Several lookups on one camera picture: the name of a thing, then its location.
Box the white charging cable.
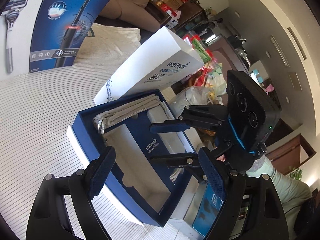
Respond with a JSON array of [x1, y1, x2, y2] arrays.
[[168, 166, 186, 184]]

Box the beige Waterpik drawstring pouch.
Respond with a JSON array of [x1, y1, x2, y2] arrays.
[[93, 94, 169, 136]]

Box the person right hand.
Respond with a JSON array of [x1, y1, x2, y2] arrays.
[[217, 154, 226, 162]]

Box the yellow bananas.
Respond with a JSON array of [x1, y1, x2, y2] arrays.
[[208, 92, 215, 101]]

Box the water flosser in plastic bag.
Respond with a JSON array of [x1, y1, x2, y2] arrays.
[[169, 87, 223, 118]]

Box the silver blue UTO box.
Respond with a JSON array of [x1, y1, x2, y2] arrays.
[[183, 184, 223, 239]]

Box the blue Waterpik tray box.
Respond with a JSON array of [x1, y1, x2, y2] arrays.
[[67, 90, 195, 227]]

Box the red snack packages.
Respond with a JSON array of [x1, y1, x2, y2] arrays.
[[183, 32, 214, 87]]

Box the white Waterpik box lid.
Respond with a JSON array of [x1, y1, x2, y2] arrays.
[[94, 27, 204, 105]]

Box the white striped table cloth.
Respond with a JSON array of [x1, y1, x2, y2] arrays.
[[1, 24, 145, 239]]

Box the brown sofa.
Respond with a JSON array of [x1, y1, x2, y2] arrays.
[[99, 0, 161, 33]]

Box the Oral-B Gillette gift box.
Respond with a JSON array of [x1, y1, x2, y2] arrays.
[[1, 0, 110, 81]]

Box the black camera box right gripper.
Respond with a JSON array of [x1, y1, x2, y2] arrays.
[[227, 70, 281, 153]]

